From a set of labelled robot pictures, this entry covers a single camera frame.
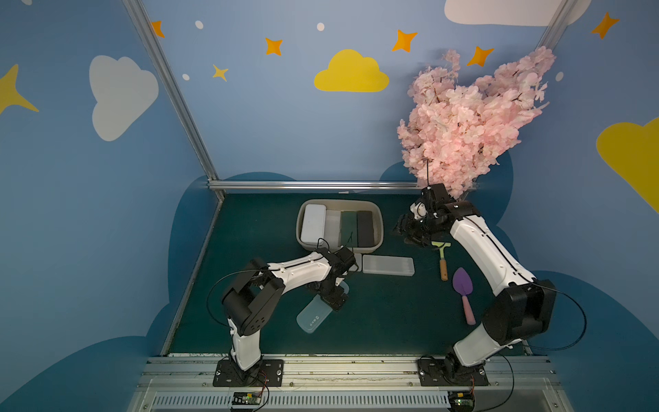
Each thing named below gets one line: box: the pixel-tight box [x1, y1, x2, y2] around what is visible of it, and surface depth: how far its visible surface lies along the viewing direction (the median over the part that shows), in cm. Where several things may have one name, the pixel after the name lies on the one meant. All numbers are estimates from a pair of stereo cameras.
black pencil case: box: [356, 210, 375, 248], surface depth 110 cm
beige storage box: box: [296, 199, 385, 255], surface depth 110 cm
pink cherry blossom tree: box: [396, 46, 556, 199], surface depth 65 cm
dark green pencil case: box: [339, 211, 358, 248], surface depth 110 cm
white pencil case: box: [300, 204, 327, 246], surface depth 109 cm
